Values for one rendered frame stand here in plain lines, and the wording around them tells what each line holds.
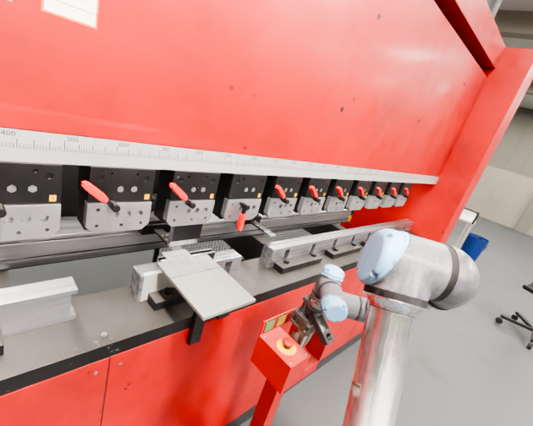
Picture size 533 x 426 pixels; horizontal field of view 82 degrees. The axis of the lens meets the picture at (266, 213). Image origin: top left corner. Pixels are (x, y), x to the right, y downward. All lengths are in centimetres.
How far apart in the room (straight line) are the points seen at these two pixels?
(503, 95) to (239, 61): 217
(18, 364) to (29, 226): 30
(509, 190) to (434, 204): 959
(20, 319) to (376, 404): 79
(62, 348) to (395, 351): 73
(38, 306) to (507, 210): 1214
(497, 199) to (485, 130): 965
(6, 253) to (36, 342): 31
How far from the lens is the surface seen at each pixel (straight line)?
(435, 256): 64
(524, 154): 1233
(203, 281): 94
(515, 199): 1231
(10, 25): 71
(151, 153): 80
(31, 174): 75
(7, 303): 91
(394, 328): 63
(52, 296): 92
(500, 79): 279
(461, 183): 272
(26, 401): 96
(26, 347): 94
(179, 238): 99
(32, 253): 115
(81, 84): 73
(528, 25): 564
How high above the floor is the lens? 153
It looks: 19 degrees down
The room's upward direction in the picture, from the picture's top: 17 degrees clockwise
